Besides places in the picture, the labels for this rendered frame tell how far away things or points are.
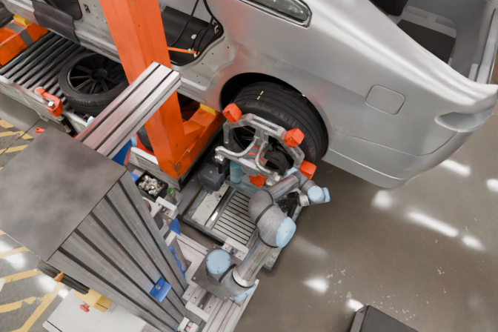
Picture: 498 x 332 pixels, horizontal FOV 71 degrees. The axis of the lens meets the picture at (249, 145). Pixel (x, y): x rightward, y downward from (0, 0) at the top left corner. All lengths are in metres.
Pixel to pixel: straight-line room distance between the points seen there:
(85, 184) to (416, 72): 1.40
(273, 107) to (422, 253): 1.81
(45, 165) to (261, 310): 2.13
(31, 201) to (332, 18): 1.38
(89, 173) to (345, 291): 2.34
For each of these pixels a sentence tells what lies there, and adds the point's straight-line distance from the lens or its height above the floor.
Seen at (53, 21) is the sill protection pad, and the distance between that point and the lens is 3.30.
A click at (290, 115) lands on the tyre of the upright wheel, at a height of 1.16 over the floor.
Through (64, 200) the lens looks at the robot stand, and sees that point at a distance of 0.88.
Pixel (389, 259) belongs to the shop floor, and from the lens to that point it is 3.10.
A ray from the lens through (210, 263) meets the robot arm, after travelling 1.77.
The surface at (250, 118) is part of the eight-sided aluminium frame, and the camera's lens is 2.06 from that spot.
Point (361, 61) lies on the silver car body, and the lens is 1.75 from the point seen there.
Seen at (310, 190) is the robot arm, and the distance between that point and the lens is 1.78.
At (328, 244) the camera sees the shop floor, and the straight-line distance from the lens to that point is 2.98.
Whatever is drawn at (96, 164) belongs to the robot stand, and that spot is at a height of 2.03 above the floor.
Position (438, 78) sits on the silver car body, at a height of 1.66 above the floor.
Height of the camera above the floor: 2.76
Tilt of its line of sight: 57 degrees down
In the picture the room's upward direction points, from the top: 4 degrees clockwise
